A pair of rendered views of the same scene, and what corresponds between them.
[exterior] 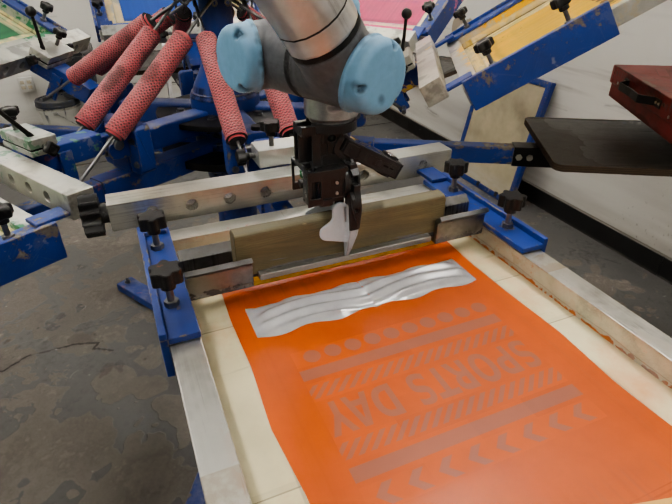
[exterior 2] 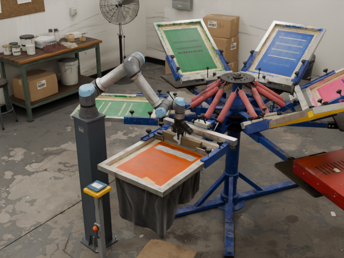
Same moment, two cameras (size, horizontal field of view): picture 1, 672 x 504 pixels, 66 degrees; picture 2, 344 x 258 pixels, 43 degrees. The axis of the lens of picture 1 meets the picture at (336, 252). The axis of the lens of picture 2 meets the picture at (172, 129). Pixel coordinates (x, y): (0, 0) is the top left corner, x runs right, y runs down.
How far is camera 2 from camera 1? 2.95 m
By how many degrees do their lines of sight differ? 53
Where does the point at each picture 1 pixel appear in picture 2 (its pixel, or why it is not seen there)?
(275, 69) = not seen: hidden behind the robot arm
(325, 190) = (174, 129)
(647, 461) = (158, 179)
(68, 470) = not seen: hidden behind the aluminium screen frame
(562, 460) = (152, 173)
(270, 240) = (167, 134)
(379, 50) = (157, 109)
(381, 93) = (158, 114)
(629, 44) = not seen: outside the picture
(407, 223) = (192, 145)
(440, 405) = (154, 164)
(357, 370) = (154, 156)
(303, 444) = (137, 156)
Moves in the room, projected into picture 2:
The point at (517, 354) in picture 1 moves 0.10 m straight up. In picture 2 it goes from (172, 168) to (172, 155)
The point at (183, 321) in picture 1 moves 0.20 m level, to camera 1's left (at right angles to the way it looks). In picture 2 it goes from (146, 138) to (134, 128)
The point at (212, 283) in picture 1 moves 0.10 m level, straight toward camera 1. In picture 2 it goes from (157, 136) to (148, 141)
